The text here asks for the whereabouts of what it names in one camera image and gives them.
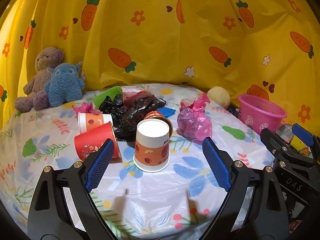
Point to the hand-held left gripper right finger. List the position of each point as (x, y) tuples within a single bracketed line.
[(216, 165)]

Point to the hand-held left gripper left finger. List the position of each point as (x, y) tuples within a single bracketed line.
[(100, 165)]

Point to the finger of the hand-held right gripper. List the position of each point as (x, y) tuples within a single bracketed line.
[(303, 135), (271, 140)]

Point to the pink plastic bucket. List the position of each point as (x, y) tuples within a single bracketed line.
[(260, 120)]

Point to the red paper cup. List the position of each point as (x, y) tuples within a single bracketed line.
[(92, 140)]

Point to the orange white paper cup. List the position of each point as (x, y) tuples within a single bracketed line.
[(92, 121), (150, 152)]

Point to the large pink plastic bag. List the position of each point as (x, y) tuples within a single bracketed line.
[(193, 125)]

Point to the black plastic bag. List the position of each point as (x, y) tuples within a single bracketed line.
[(111, 110), (140, 107)]

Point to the small pink plastic bag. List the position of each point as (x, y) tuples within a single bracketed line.
[(86, 108)]

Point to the red white plastic packaging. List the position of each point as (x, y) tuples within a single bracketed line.
[(186, 102)]

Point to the green foam net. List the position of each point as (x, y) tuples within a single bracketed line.
[(110, 93)]

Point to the blue foam net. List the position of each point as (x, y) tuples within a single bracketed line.
[(167, 112)]

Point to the red cup gold interior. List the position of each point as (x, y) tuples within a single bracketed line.
[(152, 115)]

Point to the dark red plastic bag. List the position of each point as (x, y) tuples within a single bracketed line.
[(136, 97)]

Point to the yellow tissue pack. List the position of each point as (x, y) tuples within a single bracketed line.
[(298, 143)]

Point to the floral plastic table cover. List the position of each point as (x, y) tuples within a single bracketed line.
[(155, 200)]

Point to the cream plush ball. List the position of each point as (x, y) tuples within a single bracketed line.
[(218, 96)]

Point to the blue plush toy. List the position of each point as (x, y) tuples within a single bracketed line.
[(65, 85)]

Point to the purple teddy bear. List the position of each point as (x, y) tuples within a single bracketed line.
[(42, 60)]

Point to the yellow carrot print curtain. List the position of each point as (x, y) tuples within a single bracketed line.
[(175, 30)]

